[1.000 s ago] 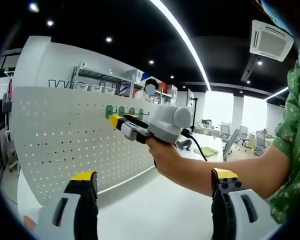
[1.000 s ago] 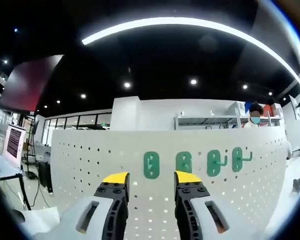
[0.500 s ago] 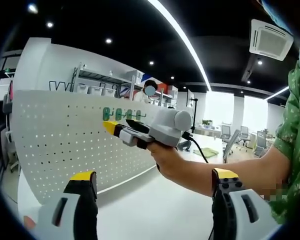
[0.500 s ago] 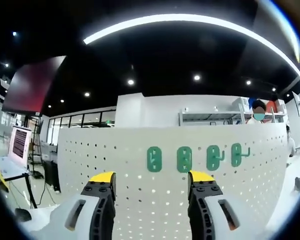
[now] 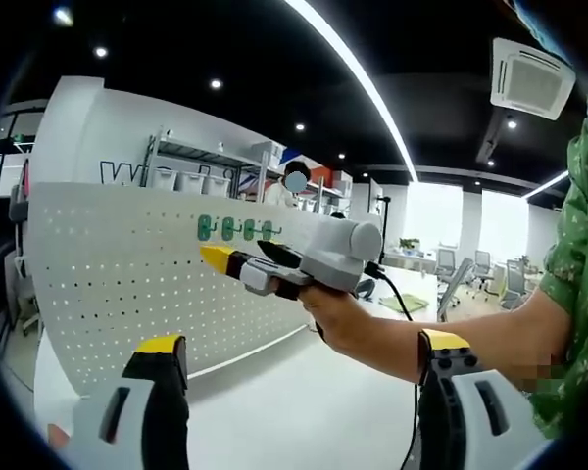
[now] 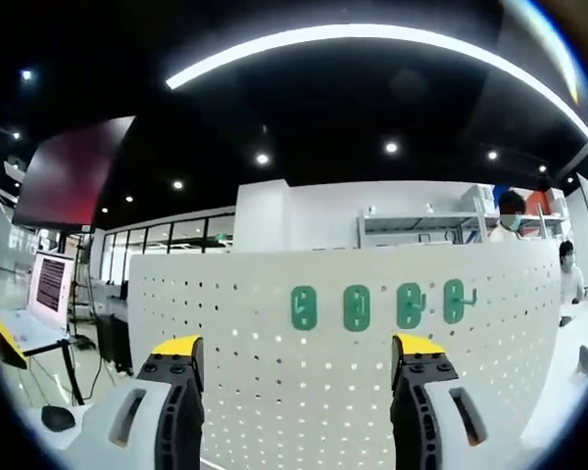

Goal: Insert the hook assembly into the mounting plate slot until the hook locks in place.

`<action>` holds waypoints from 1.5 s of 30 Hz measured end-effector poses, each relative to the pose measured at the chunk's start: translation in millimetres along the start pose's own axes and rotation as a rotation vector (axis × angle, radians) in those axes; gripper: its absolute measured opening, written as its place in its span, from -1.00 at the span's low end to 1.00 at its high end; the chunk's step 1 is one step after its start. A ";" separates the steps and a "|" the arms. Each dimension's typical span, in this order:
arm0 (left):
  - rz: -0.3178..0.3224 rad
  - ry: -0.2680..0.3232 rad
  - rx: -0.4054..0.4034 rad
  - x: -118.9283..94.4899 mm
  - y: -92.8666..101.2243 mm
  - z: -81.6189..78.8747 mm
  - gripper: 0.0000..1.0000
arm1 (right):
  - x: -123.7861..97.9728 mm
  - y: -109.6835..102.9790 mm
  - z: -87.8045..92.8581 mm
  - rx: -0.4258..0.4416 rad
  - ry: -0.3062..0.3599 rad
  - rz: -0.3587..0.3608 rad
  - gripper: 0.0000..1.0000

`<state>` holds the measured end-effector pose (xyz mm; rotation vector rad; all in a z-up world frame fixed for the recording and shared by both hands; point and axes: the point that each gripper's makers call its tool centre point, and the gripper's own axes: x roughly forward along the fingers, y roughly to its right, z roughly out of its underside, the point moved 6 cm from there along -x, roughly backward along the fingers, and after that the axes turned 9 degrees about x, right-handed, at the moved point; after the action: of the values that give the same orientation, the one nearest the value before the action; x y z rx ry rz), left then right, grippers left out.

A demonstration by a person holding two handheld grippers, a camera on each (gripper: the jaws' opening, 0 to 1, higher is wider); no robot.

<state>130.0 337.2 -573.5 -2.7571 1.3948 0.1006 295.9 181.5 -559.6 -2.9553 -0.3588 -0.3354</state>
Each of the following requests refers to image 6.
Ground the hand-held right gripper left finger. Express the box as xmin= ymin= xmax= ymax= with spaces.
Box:
xmin=73 ymin=335 xmax=206 ymax=470

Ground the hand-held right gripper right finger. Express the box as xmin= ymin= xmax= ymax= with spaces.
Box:
xmin=390 ymin=334 xmax=523 ymax=470

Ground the green hook assembly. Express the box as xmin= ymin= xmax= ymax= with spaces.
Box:
xmin=342 ymin=283 xmax=373 ymax=333
xmin=443 ymin=277 xmax=480 ymax=325
xmin=290 ymin=285 xmax=319 ymax=333
xmin=396 ymin=281 xmax=429 ymax=330

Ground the white perforated mounting plate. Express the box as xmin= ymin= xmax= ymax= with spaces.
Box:
xmin=126 ymin=242 xmax=564 ymax=470

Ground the white monitor stand table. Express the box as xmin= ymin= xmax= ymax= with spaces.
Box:
xmin=0 ymin=307 xmax=87 ymax=407

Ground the black computer mouse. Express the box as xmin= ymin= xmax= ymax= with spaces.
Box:
xmin=40 ymin=404 xmax=76 ymax=434

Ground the black computer tower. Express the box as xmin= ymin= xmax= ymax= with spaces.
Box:
xmin=95 ymin=312 xmax=134 ymax=377

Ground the red hanging screen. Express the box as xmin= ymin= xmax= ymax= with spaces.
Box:
xmin=11 ymin=116 xmax=138 ymax=230

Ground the black-framed glass partition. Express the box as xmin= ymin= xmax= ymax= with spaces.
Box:
xmin=101 ymin=214 xmax=237 ymax=257

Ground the white metal shelf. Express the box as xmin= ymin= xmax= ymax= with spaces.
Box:
xmin=356 ymin=202 xmax=502 ymax=250

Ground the curved ceiling light strip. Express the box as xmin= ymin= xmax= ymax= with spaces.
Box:
xmin=165 ymin=23 xmax=588 ymax=159

